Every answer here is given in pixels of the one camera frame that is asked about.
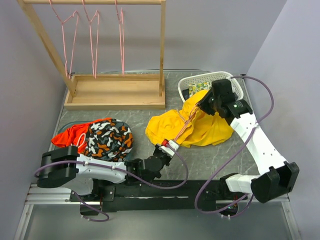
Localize white perforated plastic basket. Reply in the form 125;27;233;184
178;71;244;102

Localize camouflage print shorts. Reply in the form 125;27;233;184
83;118;134;162

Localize orange shorts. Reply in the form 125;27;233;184
51;117;111;154

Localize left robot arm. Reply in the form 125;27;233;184
35;144;176;201

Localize lemon print cloth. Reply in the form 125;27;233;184
188;81;212;97

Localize yellow shorts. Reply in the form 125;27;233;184
145;90;234;148

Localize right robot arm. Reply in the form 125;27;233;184
197;79;300;203

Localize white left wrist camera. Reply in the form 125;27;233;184
160;139;180;152

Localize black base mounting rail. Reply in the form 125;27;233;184
79;180;244;213

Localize wooden hanger rack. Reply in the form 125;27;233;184
18;0;166;111

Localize dark navy folded cloth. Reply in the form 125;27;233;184
182;89;190;101

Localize pink wire hanger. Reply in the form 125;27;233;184
174;103;199;142
49;0;80;79
82;0;100;79
114;0;125;77

